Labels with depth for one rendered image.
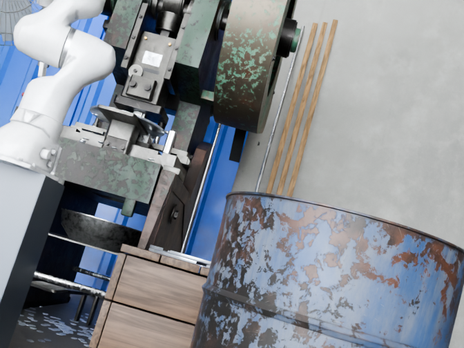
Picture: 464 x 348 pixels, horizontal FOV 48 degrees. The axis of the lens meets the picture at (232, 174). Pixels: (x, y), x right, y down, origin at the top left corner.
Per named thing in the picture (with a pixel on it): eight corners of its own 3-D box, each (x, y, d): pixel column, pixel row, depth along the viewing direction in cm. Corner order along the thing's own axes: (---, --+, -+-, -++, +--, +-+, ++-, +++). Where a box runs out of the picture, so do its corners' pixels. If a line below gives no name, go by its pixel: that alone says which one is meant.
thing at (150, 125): (157, 121, 182) (157, 119, 183) (79, 100, 185) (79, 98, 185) (169, 142, 211) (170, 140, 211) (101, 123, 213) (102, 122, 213)
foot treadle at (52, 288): (50, 307, 156) (56, 290, 157) (18, 297, 157) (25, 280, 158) (103, 299, 214) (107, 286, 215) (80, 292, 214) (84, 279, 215)
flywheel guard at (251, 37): (262, 95, 169) (324, -120, 184) (178, 73, 171) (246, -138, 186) (255, 163, 270) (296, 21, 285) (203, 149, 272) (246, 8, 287)
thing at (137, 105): (159, 120, 203) (163, 107, 204) (110, 107, 205) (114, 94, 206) (165, 131, 219) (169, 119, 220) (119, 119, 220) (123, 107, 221)
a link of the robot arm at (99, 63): (92, 130, 130) (123, 40, 134) (15, 105, 125) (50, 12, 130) (90, 138, 140) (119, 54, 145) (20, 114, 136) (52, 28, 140)
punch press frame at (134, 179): (121, 304, 173) (234, -51, 197) (1, 268, 176) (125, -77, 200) (160, 295, 251) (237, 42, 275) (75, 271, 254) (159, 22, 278)
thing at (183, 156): (188, 164, 204) (196, 140, 206) (147, 153, 205) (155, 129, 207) (190, 168, 210) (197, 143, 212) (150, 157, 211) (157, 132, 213)
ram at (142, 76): (155, 101, 199) (177, 31, 204) (117, 90, 200) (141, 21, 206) (161, 114, 216) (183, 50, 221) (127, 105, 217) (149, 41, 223)
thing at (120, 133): (123, 149, 178) (136, 112, 180) (84, 138, 179) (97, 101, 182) (138, 164, 203) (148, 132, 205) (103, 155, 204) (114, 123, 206)
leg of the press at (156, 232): (134, 366, 163) (216, 98, 179) (99, 355, 163) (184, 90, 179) (174, 334, 253) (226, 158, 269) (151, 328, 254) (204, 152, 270)
